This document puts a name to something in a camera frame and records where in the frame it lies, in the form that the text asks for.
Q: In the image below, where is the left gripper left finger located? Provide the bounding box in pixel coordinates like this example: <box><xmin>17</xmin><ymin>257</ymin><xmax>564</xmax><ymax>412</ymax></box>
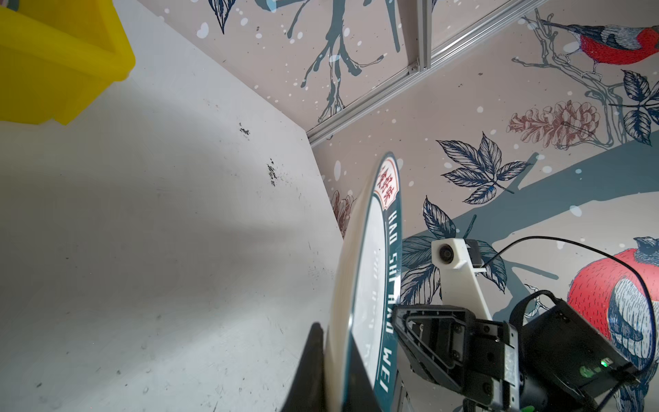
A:
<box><xmin>281</xmin><ymin>323</ymin><xmax>326</xmax><ymax>412</ymax></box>

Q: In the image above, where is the aluminium frame crossbar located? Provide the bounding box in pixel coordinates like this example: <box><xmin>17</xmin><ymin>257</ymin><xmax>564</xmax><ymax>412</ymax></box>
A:
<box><xmin>307</xmin><ymin>0</ymin><xmax>544</xmax><ymax>148</ymax></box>

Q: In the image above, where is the white plate green lettered rim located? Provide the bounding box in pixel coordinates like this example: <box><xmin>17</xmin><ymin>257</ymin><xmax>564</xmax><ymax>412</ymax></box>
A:
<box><xmin>324</xmin><ymin>153</ymin><xmax>403</xmax><ymax>411</ymax></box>

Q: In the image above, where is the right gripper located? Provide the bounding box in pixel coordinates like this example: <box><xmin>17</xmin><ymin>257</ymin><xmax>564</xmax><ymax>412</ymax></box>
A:
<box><xmin>392</xmin><ymin>299</ymin><xmax>638</xmax><ymax>411</ymax></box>

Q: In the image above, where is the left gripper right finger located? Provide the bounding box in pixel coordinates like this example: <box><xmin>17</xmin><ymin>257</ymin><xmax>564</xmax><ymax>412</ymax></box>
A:
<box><xmin>343</xmin><ymin>336</ymin><xmax>382</xmax><ymax>412</ymax></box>

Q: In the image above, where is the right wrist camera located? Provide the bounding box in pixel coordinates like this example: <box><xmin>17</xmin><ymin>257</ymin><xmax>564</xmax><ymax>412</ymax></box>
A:
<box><xmin>431</xmin><ymin>238</ymin><xmax>492</xmax><ymax>320</ymax></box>

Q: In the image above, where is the yellow plastic bin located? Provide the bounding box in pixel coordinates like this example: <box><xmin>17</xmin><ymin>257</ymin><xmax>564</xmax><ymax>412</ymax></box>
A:
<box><xmin>1</xmin><ymin>1</ymin><xmax>136</xmax><ymax>125</ymax></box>

